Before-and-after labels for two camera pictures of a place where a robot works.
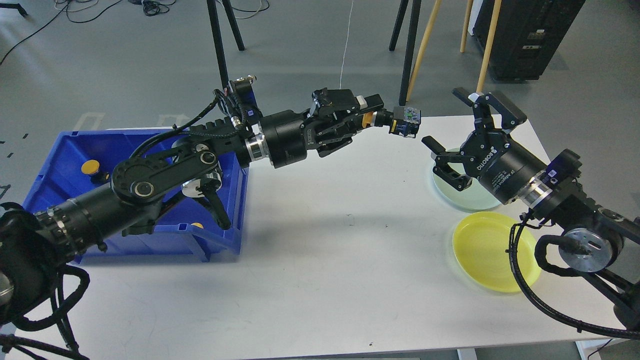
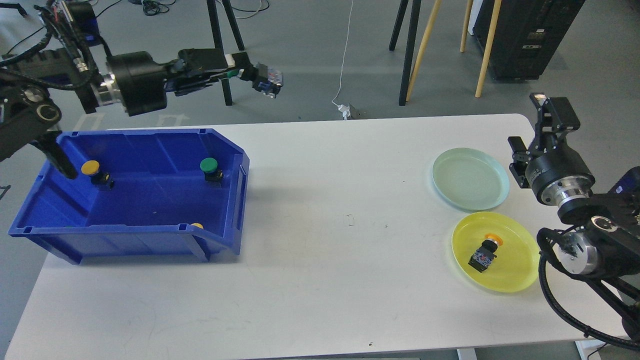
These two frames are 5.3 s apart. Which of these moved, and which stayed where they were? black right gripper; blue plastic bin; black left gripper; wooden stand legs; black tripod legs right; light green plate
Moved: black right gripper; black left gripper
Stayed: black tripod legs right; light green plate; wooden stand legs; blue plastic bin
